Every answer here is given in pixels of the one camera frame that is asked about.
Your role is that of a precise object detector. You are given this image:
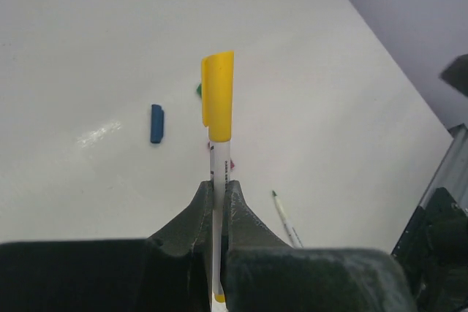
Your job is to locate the green pen cap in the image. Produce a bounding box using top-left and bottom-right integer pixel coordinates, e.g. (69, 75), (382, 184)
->
(196, 83), (202, 98)

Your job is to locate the yellow-ended white marker pen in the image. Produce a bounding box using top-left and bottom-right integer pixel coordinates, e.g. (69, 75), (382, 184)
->
(209, 140), (231, 303)

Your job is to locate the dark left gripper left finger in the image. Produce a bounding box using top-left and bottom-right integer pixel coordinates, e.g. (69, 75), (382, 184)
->
(1, 181), (213, 311)

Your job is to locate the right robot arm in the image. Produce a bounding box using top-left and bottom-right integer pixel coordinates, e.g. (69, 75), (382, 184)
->
(221, 125), (467, 311)

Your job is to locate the green-ended white marker pen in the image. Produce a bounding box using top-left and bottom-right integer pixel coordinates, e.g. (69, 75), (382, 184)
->
(271, 190), (303, 248)

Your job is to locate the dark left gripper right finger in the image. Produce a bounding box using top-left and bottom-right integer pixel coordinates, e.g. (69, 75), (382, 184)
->
(221, 180), (417, 311)

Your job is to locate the purple pen cap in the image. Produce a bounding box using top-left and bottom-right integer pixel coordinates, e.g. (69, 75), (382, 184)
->
(207, 141), (235, 172)

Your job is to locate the yellow pen cap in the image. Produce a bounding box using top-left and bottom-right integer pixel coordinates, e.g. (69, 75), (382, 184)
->
(201, 51), (234, 142)

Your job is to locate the blue pen cap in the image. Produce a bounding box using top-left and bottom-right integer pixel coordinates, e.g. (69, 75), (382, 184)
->
(150, 104), (165, 144)

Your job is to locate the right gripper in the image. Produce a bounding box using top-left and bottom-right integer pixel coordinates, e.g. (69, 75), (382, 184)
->
(440, 53), (468, 97)

